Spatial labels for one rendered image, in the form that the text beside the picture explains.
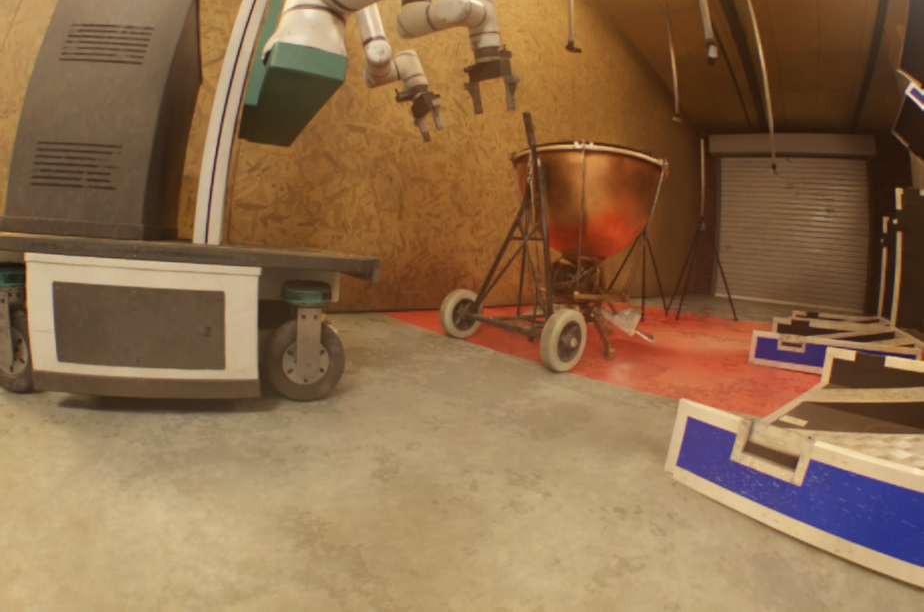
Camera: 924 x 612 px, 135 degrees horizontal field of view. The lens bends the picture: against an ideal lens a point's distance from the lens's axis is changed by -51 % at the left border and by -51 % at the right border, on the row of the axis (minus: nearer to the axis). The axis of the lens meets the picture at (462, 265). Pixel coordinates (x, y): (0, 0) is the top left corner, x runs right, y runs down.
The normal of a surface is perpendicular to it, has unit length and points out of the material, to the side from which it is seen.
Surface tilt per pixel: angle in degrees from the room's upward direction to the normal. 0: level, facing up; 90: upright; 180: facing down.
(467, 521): 0
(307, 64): 90
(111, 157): 90
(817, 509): 90
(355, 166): 90
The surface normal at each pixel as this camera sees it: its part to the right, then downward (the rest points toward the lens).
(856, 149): -0.73, -0.04
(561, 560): 0.09, -1.00
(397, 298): 0.68, 0.08
